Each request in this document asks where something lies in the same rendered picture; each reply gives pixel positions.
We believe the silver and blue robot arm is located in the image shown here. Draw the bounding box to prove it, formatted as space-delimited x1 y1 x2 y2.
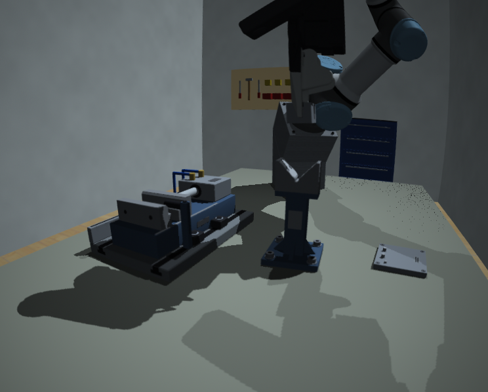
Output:
239 0 428 133

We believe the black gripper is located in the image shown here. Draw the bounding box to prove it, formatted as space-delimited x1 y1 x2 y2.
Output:
288 0 346 117

